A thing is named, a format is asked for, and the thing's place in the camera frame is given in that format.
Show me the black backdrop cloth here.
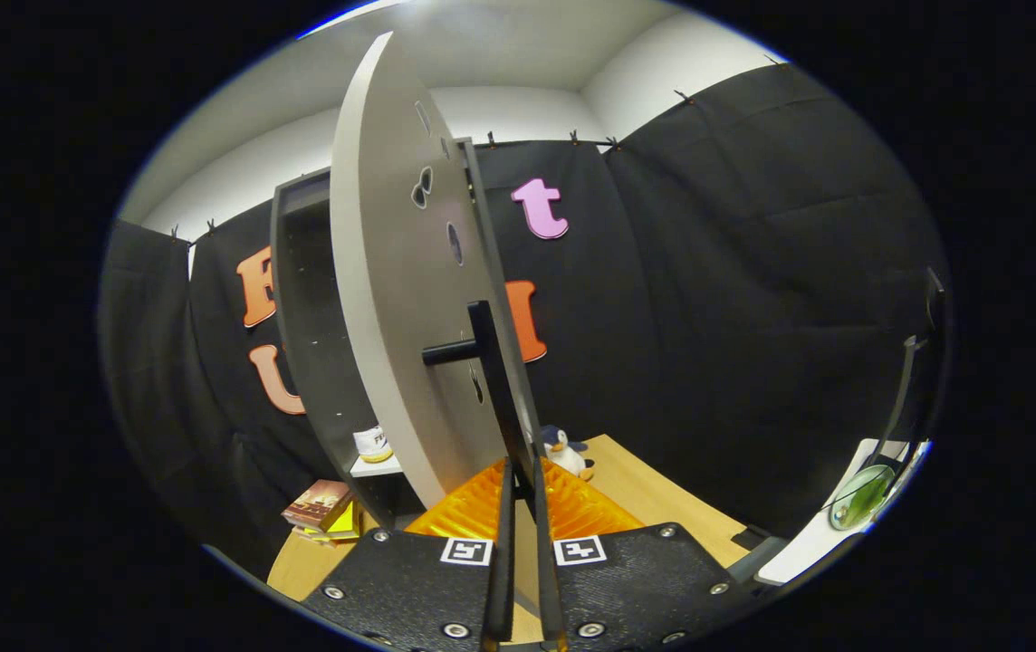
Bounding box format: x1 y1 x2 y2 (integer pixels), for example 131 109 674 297
100 63 952 580

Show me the green round glass object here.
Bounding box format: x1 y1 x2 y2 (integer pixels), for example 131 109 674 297
829 465 896 532

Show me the dark grey shoe cabinet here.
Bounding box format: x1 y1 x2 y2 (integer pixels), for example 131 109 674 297
269 136 542 531

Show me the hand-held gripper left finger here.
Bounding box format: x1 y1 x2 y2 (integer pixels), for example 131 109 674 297
301 457 516 652

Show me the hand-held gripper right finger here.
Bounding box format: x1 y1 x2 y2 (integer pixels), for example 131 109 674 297
529 457 738 651

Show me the white canvas shoe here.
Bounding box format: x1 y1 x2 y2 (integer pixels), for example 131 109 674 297
353 426 395 464

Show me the beige shoe cabinet door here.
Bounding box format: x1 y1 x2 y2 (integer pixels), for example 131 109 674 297
330 32 537 510

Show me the penguin plush toy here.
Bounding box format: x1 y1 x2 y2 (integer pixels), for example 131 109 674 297
541 424 597 482

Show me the brown cover book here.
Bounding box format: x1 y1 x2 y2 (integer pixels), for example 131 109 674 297
281 480 354 532

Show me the yellow cover book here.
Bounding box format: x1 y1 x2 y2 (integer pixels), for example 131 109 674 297
296 501 365 546

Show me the white side table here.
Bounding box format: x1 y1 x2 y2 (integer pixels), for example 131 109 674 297
756 439 933 586

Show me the black door handle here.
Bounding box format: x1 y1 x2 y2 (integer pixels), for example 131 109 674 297
422 301 542 499

